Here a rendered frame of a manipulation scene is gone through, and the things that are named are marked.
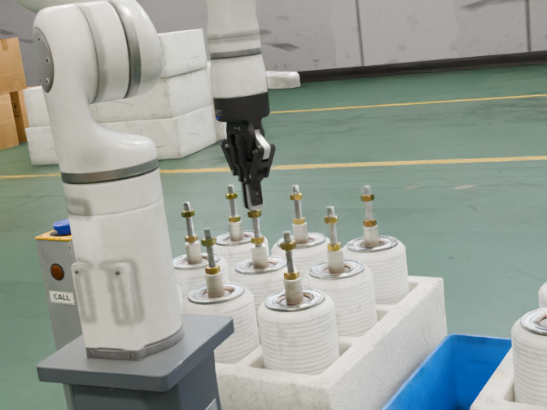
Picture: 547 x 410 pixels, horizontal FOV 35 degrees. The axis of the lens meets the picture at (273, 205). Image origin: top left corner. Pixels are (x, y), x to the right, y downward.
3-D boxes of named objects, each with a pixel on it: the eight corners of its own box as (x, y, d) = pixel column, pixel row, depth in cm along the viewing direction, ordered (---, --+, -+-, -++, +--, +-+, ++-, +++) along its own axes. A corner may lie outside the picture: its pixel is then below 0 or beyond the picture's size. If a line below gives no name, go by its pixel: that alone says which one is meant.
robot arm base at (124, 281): (153, 362, 80) (124, 183, 76) (72, 356, 84) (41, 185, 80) (200, 324, 88) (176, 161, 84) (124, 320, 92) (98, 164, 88)
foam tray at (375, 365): (343, 528, 101) (328, 388, 97) (95, 470, 121) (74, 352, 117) (452, 386, 134) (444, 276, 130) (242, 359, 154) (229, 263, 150)
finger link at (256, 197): (245, 169, 118) (250, 205, 119) (255, 171, 115) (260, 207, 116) (255, 167, 119) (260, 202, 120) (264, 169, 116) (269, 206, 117)
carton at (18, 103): (54, 134, 523) (45, 85, 516) (27, 141, 502) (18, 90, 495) (18, 136, 536) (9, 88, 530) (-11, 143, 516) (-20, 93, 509)
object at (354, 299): (398, 388, 120) (387, 265, 116) (352, 416, 113) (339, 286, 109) (346, 372, 127) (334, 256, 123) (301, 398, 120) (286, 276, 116)
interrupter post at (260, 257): (250, 271, 121) (247, 248, 121) (256, 265, 124) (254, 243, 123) (265, 271, 120) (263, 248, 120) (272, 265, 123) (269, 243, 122)
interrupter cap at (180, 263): (199, 253, 133) (199, 249, 133) (230, 260, 128) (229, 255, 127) (159, 267, 129) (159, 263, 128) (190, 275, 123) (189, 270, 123)
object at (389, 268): (376, 342, 136) (365, 233, 132) (427, 354, 130) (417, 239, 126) (338, 364, 130) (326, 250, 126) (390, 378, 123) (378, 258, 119)
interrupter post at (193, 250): (196, 260, 130) (194, 239, 129) (206, 263, 128) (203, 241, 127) (184, 264, 128) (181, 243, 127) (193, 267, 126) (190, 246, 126)
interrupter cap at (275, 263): (226, 276, 120) (225, 272, 120) (247, 259, 127) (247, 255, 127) (276, 276, 117) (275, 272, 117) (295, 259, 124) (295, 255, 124)
